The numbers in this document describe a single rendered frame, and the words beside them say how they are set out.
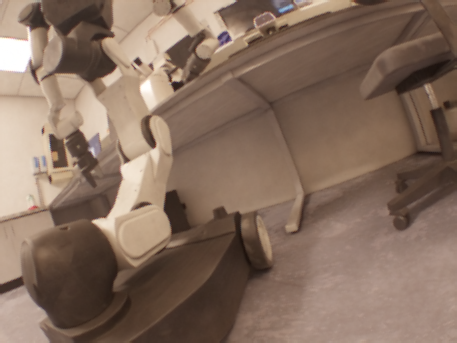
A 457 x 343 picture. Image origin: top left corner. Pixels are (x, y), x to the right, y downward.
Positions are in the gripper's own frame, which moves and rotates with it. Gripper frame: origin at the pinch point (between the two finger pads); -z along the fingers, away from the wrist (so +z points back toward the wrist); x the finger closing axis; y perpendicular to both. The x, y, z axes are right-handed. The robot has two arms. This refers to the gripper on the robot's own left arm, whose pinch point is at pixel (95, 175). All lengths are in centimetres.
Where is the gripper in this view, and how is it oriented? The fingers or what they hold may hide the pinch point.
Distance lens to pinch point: 87.4
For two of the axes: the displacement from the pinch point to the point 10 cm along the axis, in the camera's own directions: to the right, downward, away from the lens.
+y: -8.8, 4.5, -1.5
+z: -3.5, -8.3, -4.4
